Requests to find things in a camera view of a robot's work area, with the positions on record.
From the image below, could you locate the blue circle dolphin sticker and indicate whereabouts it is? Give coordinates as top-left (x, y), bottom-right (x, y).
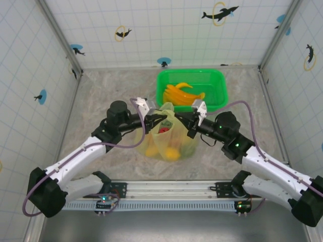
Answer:
top-left (33, 89), bottom-right (47, 105)
top-left (156, 57), bottom-right (172, 68)
top-left (70, 44), bottom-right (86, 56)

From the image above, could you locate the aluminium table side rail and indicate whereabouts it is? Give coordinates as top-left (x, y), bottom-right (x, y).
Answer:
top-left (61, 73), bottom-right (84, 142)
top-left (258, 66), bottom-right (290, 164)

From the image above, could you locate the green plastic basket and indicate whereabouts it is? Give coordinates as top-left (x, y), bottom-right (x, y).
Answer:
top-left (156, 68), bottom-right (229, 113)

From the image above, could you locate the small controller circuit board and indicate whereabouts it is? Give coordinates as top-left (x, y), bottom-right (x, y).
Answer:
top-left (94, 193), bottom-right (120, 215)
top-left (234, 198), bottom-right (253, 217)

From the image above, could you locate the yellow avocado print plastic bag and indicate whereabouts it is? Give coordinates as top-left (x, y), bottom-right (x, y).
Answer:
top-left (134, 101), bottom-right (199, 161)

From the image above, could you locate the small dolphin ring sticker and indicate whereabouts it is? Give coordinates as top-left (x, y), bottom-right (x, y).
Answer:
top-left (114, 25), bottom-right (133, 42)

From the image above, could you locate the upright dolphin ring sticker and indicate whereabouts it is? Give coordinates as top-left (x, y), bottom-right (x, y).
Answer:
top-left (303, 43), bottom-right (317, 72)

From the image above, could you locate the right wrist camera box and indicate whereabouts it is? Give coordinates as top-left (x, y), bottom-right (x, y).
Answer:
top-left (190, 99), bottom-right (208, 127)

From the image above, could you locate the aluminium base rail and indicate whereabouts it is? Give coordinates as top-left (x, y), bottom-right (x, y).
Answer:
top-left (63, 179), bottom-right (314, 200)

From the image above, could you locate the large dolphin ring sticker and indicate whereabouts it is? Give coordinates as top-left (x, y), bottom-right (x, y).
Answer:
top-left (201, 2), bottom-right (240, 27)

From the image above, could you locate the aluminium corner post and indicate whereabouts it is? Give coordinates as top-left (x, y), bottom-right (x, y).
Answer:
top-left (34, 0), bottom-right (84, 77)
top-left (258, 0), bottom-right (304, 72)

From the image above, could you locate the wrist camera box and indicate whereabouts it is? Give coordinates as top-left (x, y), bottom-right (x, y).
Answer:
top-left (134, 96), bottom-right (156, 118)
top-left (190, 99), bottom-right (208, 127)

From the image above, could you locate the white slotted cable duct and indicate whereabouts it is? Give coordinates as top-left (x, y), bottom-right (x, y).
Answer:
top-left (62, 200), bottom-right (253, 211)

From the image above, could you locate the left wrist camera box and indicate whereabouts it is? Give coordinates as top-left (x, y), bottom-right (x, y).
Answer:
top-left (134, 96), bottom-right (156, 118)

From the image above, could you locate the orange fake banana bunch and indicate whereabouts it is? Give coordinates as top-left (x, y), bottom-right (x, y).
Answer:
top-left (162, 84), bottom-right (206, 105)

